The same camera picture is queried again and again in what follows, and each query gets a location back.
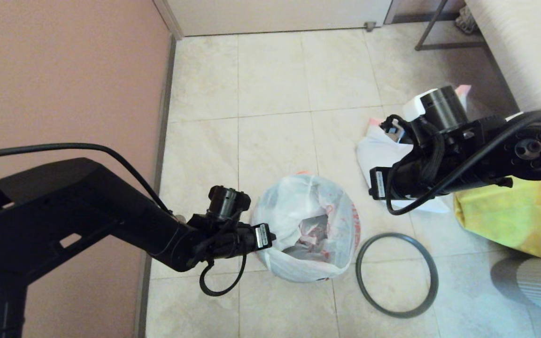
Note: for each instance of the beige wooden table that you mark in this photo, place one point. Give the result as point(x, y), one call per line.
point(529, 47)

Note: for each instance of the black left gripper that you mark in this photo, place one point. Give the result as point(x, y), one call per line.
point(233, 239)

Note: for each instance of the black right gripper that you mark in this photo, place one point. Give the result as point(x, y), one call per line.
point(416, 178)

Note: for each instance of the round metal floor drain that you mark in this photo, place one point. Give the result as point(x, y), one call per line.
point(180, 218)

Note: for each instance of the white door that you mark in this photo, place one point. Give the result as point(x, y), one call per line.
point(275, 16)

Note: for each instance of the metal door stopper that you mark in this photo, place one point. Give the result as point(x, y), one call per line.
point(370, 26)

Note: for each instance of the white bag pink rim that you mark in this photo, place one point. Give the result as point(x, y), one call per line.
point(378, 150)

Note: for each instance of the grey ribbed round object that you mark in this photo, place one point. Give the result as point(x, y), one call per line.
point(538, 281)

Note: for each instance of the dark metal furniture frame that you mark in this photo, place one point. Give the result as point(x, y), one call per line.
point(449, 45)

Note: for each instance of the white door frame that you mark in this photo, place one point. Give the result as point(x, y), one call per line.
point(169, 21)

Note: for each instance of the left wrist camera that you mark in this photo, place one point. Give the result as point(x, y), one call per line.
point(228, 202)

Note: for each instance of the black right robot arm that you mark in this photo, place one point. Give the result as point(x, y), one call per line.
point(533, 150)

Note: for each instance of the fresh white orange-printed bag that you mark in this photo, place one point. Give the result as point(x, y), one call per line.
point(289, 202)

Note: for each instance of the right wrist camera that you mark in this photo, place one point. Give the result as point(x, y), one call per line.
point(395, 129)

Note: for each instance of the yellow fabric bag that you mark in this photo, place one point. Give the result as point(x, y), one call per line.
point(510, 220)

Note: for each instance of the small grey patterned item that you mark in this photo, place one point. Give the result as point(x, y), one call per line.
point(466, 19)

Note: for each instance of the grey baseboard strip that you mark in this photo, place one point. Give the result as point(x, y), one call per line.
point(163, 117)

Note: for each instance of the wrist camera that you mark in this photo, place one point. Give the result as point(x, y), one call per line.
point(228, 202)
point(395, 129)

